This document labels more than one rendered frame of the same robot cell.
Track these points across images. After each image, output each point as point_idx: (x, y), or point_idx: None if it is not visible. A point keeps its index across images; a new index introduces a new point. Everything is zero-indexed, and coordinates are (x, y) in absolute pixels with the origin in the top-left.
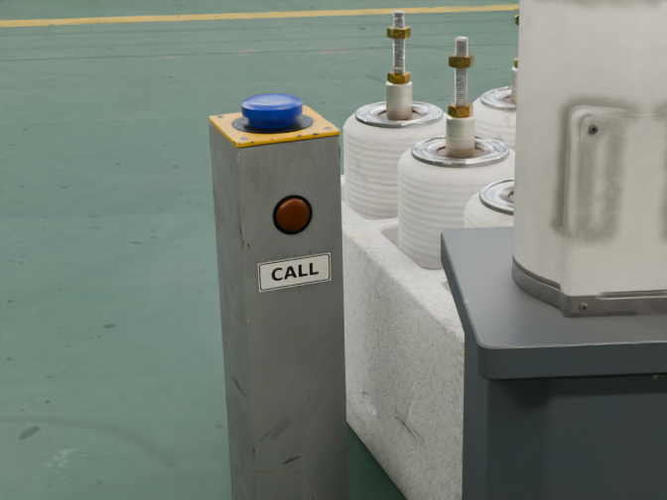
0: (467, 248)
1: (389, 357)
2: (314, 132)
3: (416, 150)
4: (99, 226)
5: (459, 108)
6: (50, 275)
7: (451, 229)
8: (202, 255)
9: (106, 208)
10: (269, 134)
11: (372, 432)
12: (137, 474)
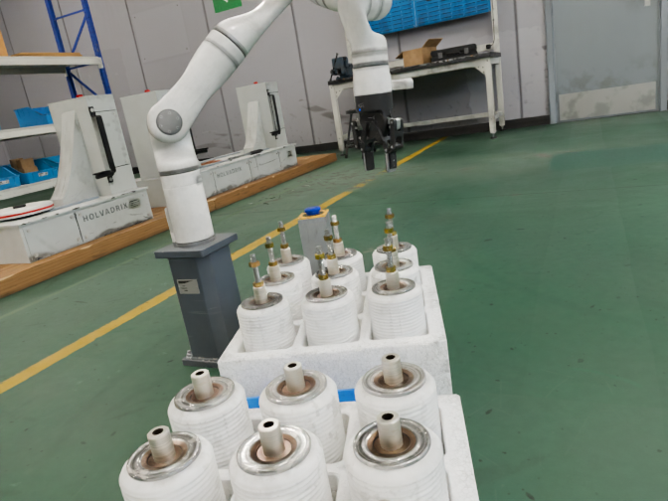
0: (225, 234)
1: None
2: (298, 217)
3: (345, 249)
4: (619, 298)
5: (334, 238)
6: (553, 292)
7: (236, 233)
8: (569, 320)
9: (651, 298)
10: (303, 214)
11: None
12: None
